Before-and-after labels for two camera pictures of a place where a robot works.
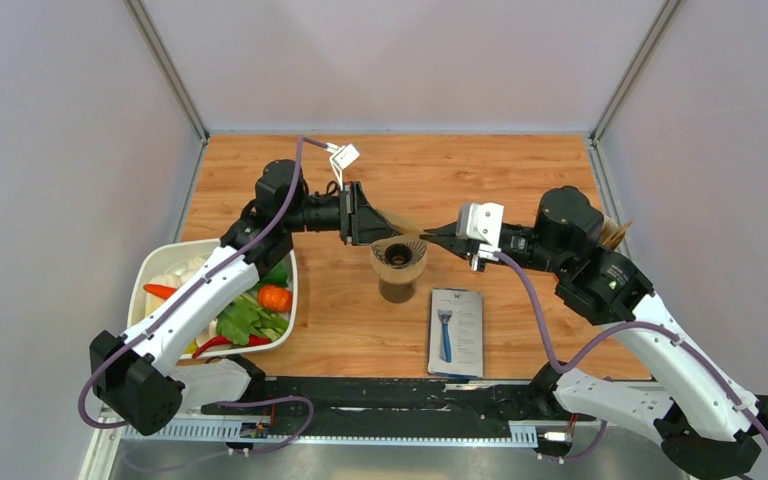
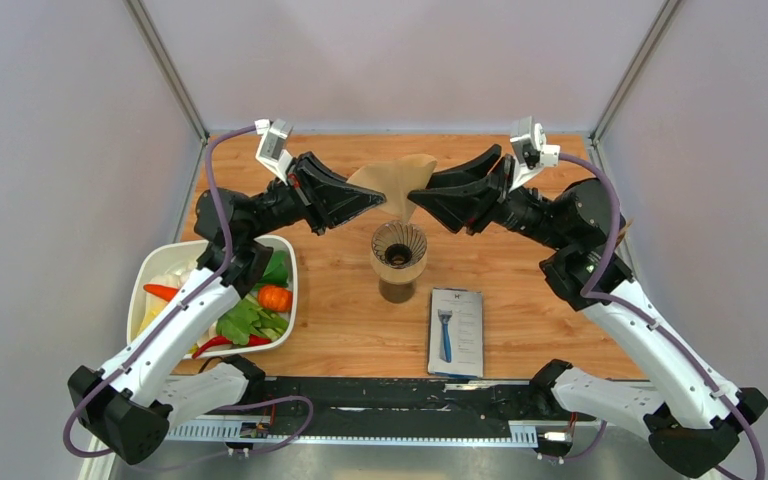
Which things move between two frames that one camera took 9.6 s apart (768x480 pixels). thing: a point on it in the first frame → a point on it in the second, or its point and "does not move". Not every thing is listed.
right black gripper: x=447 y=238 → x=466 y=205
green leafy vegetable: x=244 y=318 does not move
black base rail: x=395 y=399 does not move
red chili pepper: x=254 y=340 does not move
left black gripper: x=359 y=222 → x=323 y=197
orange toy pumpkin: x=273 y=298 does not move
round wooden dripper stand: x=399 y=275 does not move
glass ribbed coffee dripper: x=399 y=253 does not move
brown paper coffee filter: x=403 y=228 → x=396 y=180
